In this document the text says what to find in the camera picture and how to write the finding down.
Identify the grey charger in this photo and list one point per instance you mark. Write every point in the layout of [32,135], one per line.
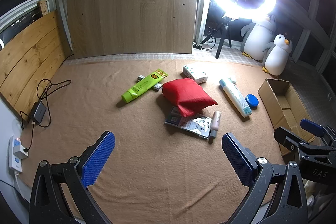
[38,111]

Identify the person's right hand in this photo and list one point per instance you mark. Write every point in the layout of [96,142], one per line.
[317,197]

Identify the white plug adapter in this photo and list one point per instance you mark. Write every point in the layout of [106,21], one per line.
[20,153]

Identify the large wood board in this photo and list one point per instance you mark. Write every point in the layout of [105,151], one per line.
[131,8]

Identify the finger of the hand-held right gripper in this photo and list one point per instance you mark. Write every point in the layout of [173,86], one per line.
[286,137]
[311,125]

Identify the small white case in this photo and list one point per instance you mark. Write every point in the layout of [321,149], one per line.
[232,80]

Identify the white tube bottle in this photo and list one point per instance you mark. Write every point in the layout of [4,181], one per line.
[235,96]

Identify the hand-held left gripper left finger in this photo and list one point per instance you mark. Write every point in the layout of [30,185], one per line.
[98,158]

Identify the cardboard box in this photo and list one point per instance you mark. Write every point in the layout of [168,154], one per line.
[291,103]

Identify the large penguin plush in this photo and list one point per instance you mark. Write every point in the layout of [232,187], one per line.
[256,40]

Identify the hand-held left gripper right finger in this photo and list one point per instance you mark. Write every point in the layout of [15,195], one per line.
[236,155]

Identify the small penguin plush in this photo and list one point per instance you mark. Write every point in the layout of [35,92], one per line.
[277,56]

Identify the green squeeze tube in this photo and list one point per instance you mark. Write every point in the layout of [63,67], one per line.
[141,86]

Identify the white power strip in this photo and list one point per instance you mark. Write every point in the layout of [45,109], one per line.
[14,163]

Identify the tissue pack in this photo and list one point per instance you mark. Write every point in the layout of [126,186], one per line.
[194,73]

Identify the black tripod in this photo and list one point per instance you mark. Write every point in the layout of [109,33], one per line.
[221,40]

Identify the small pink bottle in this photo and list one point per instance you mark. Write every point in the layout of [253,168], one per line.
[215,121]

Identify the red fabric pouch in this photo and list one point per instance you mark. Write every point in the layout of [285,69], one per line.
[186,95]

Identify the pine wood panel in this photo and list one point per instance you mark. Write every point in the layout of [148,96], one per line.
[31,56]

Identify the blue round tin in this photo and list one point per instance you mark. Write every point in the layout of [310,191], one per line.
[252,101]

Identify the battery pack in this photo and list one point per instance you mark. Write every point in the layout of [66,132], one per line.
[157,86]

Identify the silver printed packet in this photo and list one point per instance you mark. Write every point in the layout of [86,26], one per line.
[194,125]

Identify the black power strip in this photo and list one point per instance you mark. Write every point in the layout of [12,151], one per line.
[197,45]

